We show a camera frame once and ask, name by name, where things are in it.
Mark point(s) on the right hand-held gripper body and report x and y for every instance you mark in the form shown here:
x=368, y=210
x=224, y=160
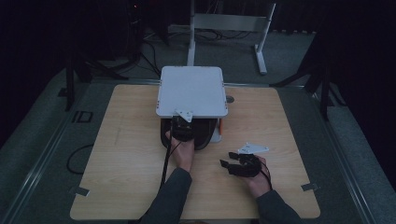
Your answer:
x=249, y=165

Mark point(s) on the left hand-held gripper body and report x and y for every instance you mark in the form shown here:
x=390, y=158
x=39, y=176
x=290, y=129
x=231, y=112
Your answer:
x=182, y=127

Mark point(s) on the person's right hand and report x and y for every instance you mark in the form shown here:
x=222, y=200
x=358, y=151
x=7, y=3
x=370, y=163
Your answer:
x=260, y=183

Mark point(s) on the person's left hand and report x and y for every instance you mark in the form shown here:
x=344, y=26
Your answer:
x=183, y=154

